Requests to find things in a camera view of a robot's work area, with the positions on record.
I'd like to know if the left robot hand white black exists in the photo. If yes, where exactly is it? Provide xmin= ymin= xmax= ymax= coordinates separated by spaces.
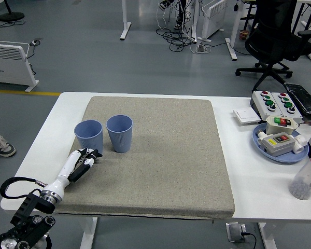
xmin=44 ymin=147 xmax=104 ymax=196

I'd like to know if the blue ribbed plastic cup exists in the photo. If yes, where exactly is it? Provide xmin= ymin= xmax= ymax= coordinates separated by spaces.
xmin=74 ymin=119 xmax=104 ymax=154
xmin=106 ymin=114 xmax=134 ymax=154

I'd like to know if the person's shoe grey white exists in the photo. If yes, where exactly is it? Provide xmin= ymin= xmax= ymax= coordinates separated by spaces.
xmin=0 ymin=134 xmax=17 ymax=158

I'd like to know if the white table leg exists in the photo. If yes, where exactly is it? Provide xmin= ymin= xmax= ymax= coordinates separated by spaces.
xmin=79 ymin=216 xmax=98 ymax=249
xmin=258 ymin=222 xmax=278 ymax=249

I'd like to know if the grey-brown mat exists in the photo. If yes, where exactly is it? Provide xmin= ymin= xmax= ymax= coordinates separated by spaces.
xmin=51 ymin=95 xmax=235 ymax=221

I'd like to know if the white panel heater wide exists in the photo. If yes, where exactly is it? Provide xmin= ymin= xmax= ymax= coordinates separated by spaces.
xmin=0 ymin=39 xmax=40 ymax=93

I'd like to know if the white desk leg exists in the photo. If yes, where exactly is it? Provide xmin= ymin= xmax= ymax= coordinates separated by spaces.
xmin=224 ymin=0 xmax=243 ymax=62
xmin=119 ymin=0 xmax=132 ymax=40

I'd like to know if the black fan stand base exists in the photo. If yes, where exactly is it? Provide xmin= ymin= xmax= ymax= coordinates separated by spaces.
xmin=0 ymin=0 xmax=25 ymax=22

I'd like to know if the silver floor socket box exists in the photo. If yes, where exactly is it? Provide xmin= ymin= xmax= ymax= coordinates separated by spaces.
xmin=225 ymin=222 xmax=249 ymax=244

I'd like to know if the white power strip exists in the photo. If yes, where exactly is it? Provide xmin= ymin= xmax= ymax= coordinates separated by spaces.
xmin=195 ymin=43 xmax=213 ymax=54

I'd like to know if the white four-button control box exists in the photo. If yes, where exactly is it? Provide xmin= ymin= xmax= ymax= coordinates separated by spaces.
xmin=271 ymin=92 xmax=304 ymax=125
xmin=250 ymin=90 xmax=285 ymax=121

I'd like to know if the white panel heater narrow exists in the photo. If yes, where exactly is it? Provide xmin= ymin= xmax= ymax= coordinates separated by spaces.
xmin=197 ymin=0 xmax=229 ymax=44

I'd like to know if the blue round plate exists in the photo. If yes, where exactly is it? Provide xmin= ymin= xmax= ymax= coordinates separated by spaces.
xmin=252 ymin=123 xmax=310 ymax=164

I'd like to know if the clear bottle red cap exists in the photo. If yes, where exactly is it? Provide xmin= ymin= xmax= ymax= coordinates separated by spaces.
xmin=289 ymin=152 xmax=311 ymax=201

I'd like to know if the black office chair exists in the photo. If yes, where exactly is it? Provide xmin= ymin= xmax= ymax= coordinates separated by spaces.
xmin=235 ymin=0 xmax=311 ymax=93

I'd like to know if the black keyboard in plastic wrap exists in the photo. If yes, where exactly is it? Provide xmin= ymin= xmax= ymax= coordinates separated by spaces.
xmin=284 ymin=82 xmax=311 ymax=117

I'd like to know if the black cable bundle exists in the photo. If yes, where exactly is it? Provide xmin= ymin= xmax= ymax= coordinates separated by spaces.
xmin=155 ymin=25 xmax=197 ymax=52

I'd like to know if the white wall switch plate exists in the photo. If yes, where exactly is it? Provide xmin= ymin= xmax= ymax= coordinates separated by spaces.
xmin=232 ymin=107 xmax=262 ymax=127

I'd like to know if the grey switch box yellow label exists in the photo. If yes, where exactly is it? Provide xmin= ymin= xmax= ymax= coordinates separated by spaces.
xmin=257 ymin=130 xmax=309 ymax=158

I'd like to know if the white three-button switch box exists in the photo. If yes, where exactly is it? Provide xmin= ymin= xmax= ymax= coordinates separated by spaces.
xmin=265 ymin=115 xmax=299 ymax=136

